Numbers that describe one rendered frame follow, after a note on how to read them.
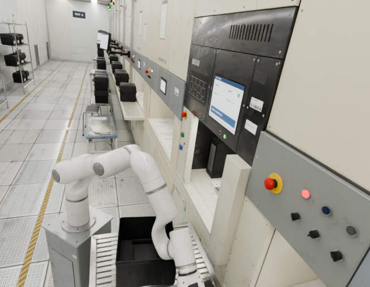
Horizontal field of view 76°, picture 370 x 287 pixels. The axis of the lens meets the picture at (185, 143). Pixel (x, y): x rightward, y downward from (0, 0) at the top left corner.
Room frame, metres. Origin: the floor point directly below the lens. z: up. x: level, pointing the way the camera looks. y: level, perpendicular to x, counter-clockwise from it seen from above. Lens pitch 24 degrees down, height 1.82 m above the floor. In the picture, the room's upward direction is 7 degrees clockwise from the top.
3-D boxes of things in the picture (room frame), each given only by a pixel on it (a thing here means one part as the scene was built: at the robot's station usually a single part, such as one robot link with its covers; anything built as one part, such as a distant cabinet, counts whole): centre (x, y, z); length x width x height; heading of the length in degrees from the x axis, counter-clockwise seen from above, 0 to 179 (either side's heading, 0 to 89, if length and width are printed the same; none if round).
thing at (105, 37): (4.25, 1.38, 1.59); 0.50 x 0.41 x 0.36; 111
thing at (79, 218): (1.08, 0.57, 0.85); 0.19 x 0.19 x 0.18
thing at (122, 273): (0.86, 0.13, 0.85); 0.28 x 0.28 x 0.17; 13
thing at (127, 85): (3.84, 1.05, 0.93); 0.30 x 0.28 x 0.26; 18
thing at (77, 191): (1.10, 0.55, 1.07); 0.19 x 0.12 x 0.24; 149
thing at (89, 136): (3.42, 1.33, 0.24); 0.97 x 0.52 x 0.48; 24
